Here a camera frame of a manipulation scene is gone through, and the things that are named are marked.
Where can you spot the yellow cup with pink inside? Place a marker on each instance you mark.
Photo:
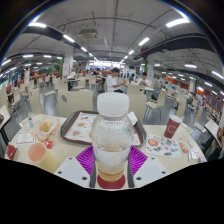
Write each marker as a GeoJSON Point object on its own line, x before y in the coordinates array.
{"type": "Point", "coordinates": [37, 152]}

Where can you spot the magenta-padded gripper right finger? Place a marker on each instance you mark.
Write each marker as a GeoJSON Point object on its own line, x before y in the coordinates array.
{"type": "Point", "coordinates": [151, 170]}

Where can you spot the ceiling air conditioner unit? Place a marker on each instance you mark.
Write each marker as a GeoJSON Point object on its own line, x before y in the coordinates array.
{"type": "Point", "coordinates": [88, 34]}

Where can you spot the beige dining chairs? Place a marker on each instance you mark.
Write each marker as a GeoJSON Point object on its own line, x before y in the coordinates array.
{"type": "Point", "coordinates": [156, 100]}

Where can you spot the beige dining chair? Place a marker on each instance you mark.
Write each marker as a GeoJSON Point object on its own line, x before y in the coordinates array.
{"type": "Point", "coordinates": [137, 106]}
{"type": "Point", "coordinates": [78, 103]}

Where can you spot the dark food tray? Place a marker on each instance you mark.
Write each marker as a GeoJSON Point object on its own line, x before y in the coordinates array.
{"type": "Point", "coordinates": [68, 121]}

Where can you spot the clear plastic drink bottle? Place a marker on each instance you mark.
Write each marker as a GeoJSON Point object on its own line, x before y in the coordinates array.
{"type": "Point", "coordinates": [111, 136]}

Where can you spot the ceiling strip lights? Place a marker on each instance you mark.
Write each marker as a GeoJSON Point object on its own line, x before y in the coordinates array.
{"type": "Point", "coordinates": [177, 22]}

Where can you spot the red paper cup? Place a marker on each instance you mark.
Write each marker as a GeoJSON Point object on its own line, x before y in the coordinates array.
{"type": "Point", "coordinates": [172, 126]}

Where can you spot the person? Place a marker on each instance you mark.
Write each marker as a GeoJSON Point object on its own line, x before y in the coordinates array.
{"type": "Point", "coordinates": [144, 81]}
{"type": "Point", "coordinates": [72, 74]}
{"type": "Point", "coordinates": [112, 81]}

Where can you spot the beige dining table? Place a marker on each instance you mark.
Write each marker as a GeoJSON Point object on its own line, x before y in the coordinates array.
{"type": "Point", "coordinates": [4, 115]}
{"type": "Point", "coordinates": [211, 127]}

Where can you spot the clear food wrapper with fries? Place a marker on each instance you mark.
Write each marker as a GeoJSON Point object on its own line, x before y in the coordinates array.
{"type": "Point", "coordinates": [46, 128]}

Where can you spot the white printed card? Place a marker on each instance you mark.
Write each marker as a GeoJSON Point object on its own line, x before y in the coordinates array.
{"type": "Point", "coordinates": [25, 138]}

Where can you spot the colourful printed leaflet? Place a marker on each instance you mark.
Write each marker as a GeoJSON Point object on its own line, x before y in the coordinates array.
{"type": "Point", "coordinates": [161, 146]}

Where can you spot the printed paper tray liner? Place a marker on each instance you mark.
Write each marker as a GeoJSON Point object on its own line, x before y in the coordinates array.
{"type": "Point", "coordinates": [80, 128]}

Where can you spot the white notice card, red text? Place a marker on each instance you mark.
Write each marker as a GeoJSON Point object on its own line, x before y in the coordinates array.
{"type": "Point", "coordinates": [202, 160]}

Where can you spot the crumpled white napkin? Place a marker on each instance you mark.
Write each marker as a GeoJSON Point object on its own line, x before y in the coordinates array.
{"type": "Point", "coordinates": [132, 118]}

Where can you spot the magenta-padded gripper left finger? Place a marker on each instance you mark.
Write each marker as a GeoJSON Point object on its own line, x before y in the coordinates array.
{"type": "Point", "coordinates": [70, 170]}

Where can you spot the red paper packet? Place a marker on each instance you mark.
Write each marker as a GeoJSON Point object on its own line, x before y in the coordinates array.
{"type": "Point", "coordinates": [11, 151]}

